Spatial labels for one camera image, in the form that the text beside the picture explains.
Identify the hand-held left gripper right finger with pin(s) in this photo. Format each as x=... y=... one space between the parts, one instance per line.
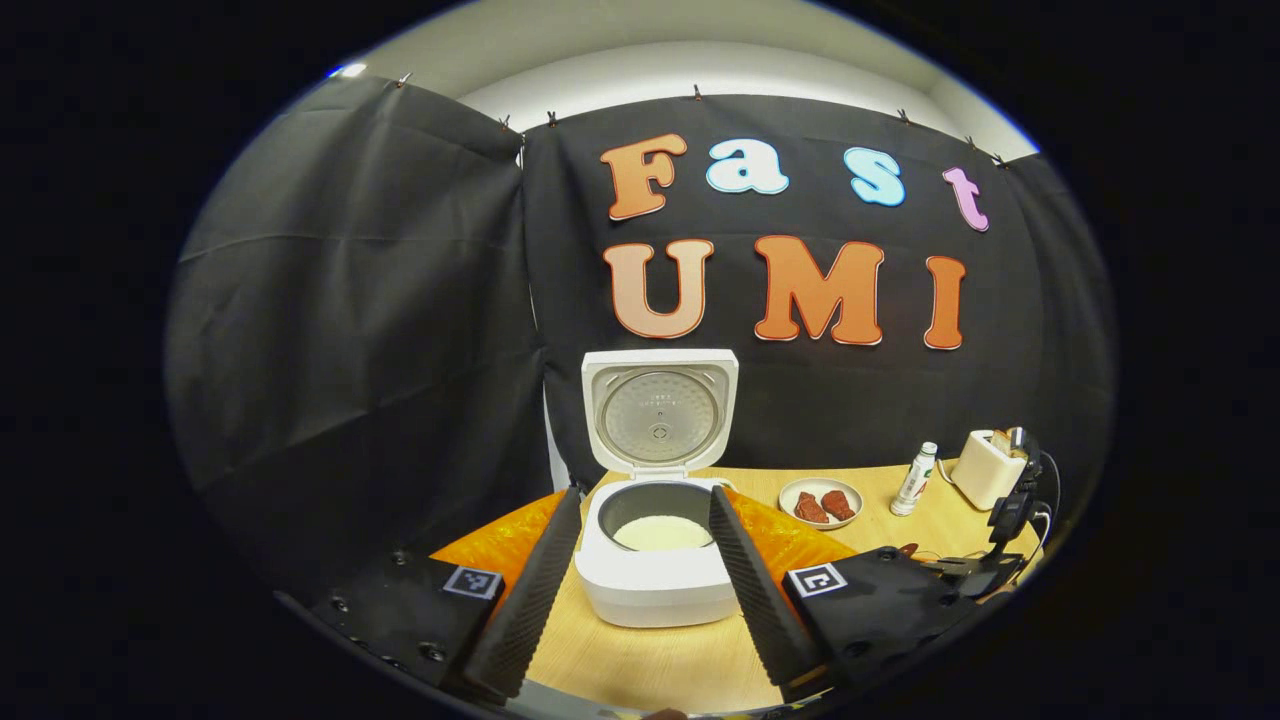
x=765 y=610

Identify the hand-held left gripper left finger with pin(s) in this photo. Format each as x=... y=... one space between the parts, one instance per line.
x=530 y=610

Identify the cream chopstick holder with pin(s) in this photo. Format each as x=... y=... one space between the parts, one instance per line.
x=982 y=470

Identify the white rice cooker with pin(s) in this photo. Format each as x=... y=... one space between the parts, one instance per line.
x=655 y=590

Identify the white bottle green label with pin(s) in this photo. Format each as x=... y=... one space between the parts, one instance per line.
x=912 y=485

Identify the red meat piece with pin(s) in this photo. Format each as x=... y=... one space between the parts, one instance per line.
x=840 y=504
x=810 y=508

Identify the white round plate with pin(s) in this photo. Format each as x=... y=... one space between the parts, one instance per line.
x=822 y=484

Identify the black backdrop cloth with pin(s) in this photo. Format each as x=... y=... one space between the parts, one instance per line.
x=380 y=330

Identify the ceiling light panel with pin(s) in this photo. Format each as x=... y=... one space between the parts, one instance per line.
x=348 y=70

